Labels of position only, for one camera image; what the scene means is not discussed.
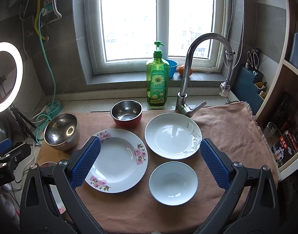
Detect black tripod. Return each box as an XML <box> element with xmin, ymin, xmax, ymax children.
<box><xmin>10</xmin><ymin>105</ymin><xmax>36</xmax><ymax>142</ymax></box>

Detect chrome kitchen faucet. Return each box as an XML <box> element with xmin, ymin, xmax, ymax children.
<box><xmin>175</xmin><ymin>32</ymin><xmax>235</xmax><ymax>118</ymax></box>

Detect white ring light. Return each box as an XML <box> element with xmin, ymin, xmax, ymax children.
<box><xmin>0</xmin><ymin>42</ymin><xmax>23</xmax><ymax>113</ymax></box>

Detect green dish soap bottle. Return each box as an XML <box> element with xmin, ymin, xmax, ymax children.
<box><xmin>146</xmin><ymin>41</ymin><xmax>170</xmax><ymax>108</ymax></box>

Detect yellow gas hose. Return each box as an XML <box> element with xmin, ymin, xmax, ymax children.
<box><xmin>34</xmin><ymin>0</ymin><xmax>47</xmax><ymax>41</ymax></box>

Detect white plate grey leaf pattern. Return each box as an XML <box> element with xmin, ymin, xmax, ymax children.
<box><xmin>145</xmin><ymin>113</ymin><xmax>202</xmax><ymax>160</ymax></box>

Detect small white ceramic bowl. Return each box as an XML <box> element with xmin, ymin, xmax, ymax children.
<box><xmin>149</xmin><ymin>161</ymin><xmax>198</xmax><ymax>206</ymax></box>

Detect floral pink white plate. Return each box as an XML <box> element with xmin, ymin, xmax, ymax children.
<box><xmin>85</xmin><ymin>128</ymin><xmax>148</xmax><ymax>193</ymax></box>

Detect large stainless steel bowl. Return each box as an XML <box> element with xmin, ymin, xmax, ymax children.
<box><xmin>44</xmin><ymin>113</ymin><xmax>80</xmax><ymax>152</ymax></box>

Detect blue utensil holder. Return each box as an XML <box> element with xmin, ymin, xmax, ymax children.
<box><xmin>232</xmin><ymin>66</ymin><xmax>267</xmax><ymax>115</ymax></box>

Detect orange fruit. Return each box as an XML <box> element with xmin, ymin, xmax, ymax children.
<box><xmin>178</xmin><ymin>65</ymin><xmax>193</xmax><ymax>77</ymax></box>

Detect teal cable reel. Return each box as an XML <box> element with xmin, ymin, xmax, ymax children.
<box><xmin>45</xmin><ymin>100</ymin><xmax>62</xmax><ymax>117</ymax></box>

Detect window frame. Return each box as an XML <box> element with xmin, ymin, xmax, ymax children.
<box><xmin>72</xmin><ymin>0</ymin><xmax>232</xmax><ymax>85</ymax></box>

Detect red steel-lined bowl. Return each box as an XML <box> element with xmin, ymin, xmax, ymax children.
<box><xmin>110</xmin><ymin>99</ymin><xmax>142</xmax><ymax>128</ymax></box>

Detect green cable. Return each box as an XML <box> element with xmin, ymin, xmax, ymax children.
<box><xmin>34</xmin><ymin>7</ymin><xmax>63</xmax><ymax>144</ymax></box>

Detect wooden shelf unit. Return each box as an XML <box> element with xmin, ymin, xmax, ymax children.
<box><xmin>256</xmin><ymin>0</ymin><xmax>298</xmax><ymax>180</ymax></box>

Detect scissors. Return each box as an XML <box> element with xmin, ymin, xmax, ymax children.
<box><xmin>246</xmin><ymin>51</ymin><xmax>259</xmax><ymax>75</ymax></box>

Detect blue plastic cup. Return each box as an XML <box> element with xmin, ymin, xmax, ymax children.
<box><xmin>167</xmin><ymin>59</ymin><xmax>177</xmax><ymax>79</ymax></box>

